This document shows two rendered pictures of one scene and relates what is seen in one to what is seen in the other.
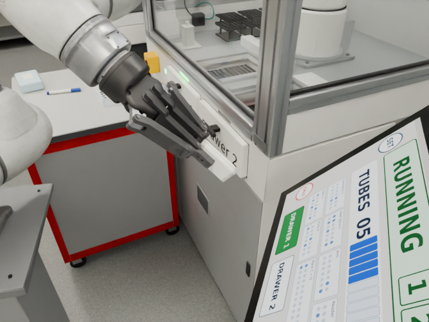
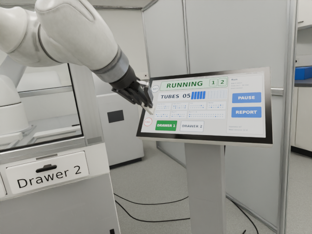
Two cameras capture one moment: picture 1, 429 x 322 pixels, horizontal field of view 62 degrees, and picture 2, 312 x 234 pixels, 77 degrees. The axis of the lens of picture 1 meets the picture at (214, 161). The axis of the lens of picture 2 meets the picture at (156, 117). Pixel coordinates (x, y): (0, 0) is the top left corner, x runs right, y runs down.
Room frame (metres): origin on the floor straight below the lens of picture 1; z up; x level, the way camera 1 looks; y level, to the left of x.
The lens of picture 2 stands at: (0.34, 0.66, 1.24)
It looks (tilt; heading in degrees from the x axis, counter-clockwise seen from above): 14 degrees down; 278
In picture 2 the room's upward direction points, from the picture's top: 6 degrees counter-clockwise
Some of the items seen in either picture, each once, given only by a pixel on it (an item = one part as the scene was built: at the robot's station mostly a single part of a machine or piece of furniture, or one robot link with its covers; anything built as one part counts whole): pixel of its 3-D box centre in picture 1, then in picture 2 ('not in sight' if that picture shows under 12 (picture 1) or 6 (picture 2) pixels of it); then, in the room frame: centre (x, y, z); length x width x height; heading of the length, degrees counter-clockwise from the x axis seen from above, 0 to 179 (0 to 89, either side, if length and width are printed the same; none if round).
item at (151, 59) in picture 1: (150, 62); not in sight; (1.47, 0.27, 0.88); 0.07 x 0.05 x 0.07; 25
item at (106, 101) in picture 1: (115, 95); not in sight; (1.35, 0.41, 0.78); 0.12 x 0.08 x 0.04; 121
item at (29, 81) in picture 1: (29, 80); not in sight; (1.49, 0.83, 0.78); 0.15 x 0.10 x 0.04; 32
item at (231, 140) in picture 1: (221, 136); (50, 172); (0.89, -0.02, 0.87); 0.29 x 0.02 x 0.11; 25
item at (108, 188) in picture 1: (101, 162); not in sight; (1.42, 0.56, 0.38); 0.62 x 0.58 x 0.76; 25
